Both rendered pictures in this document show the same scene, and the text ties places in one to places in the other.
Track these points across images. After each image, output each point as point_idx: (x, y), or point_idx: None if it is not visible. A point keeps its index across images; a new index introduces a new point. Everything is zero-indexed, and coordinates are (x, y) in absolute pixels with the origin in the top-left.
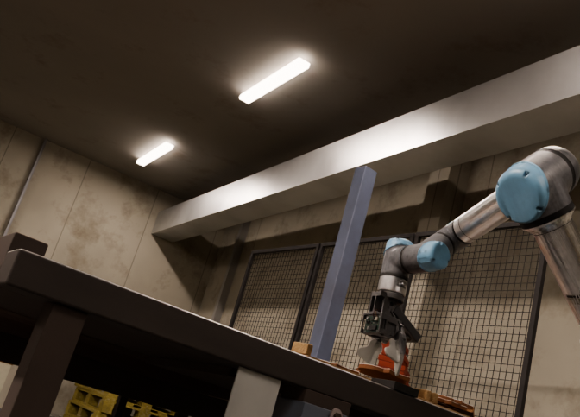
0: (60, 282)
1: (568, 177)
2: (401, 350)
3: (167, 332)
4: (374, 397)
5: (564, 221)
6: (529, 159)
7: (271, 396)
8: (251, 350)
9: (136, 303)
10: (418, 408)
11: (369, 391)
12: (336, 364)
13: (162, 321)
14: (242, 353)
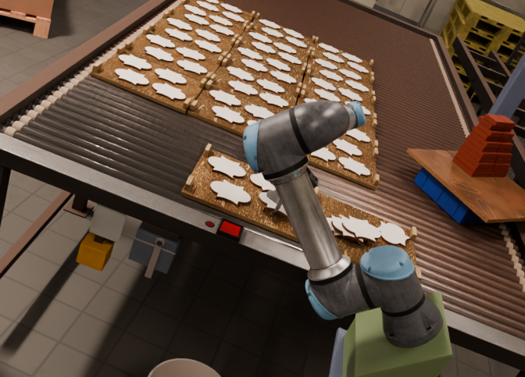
0: None
1: (291, 146)
2: None
3: (46, 180)
4: (198, 236)
5: (278, 182)
6: (266, 120)
7: (120, 220)
8: (101, 196)
9: (25, 163)
10: (239, 249)
11: (194, 232)
12: (216, 197)
13: (41, 174)
14: (94, 197)
